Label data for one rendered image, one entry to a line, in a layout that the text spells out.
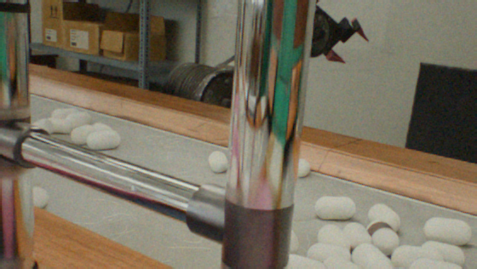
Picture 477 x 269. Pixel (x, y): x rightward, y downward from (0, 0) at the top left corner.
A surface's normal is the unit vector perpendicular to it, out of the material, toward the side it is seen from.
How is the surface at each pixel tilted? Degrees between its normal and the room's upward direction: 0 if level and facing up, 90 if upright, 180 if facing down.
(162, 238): 0
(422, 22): 90
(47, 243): 0
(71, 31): 90
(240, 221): 90
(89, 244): 0
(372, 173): 45
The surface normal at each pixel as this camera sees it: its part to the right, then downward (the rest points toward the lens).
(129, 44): 0.74, 0.24
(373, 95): -0.57, 0.17
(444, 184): -0.32, -0.56
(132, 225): 0.10, -0.96
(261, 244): 0.19, 0.28
